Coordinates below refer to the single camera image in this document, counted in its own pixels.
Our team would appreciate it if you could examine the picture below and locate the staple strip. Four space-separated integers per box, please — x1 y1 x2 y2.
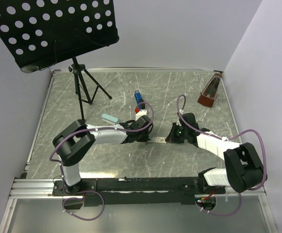
149 137 166 144

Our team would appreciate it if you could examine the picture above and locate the blue black stapler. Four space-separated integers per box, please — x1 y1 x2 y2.
134 90 145 110

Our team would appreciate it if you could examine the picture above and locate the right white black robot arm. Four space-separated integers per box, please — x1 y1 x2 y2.
165 113 267 193

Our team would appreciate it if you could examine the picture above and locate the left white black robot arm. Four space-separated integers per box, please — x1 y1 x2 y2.
53 115 153 195

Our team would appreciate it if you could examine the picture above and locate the light blue white stapler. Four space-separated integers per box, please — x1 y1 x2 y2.
101 113 120 125

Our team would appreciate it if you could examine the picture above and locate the brown wooden metronome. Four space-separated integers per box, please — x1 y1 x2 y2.
197 73 222 108

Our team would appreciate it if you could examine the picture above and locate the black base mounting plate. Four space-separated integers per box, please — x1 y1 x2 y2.
52 177 226 207

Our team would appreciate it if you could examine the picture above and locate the black music stand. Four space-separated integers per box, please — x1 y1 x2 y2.
0 0 120 124

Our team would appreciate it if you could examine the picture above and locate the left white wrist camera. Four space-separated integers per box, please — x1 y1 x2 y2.
135 107 147 121

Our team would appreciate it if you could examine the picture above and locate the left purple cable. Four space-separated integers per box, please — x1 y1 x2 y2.
49 101 155 170

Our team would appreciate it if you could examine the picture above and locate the aluminium frame rail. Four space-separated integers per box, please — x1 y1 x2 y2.
8 177 66 200

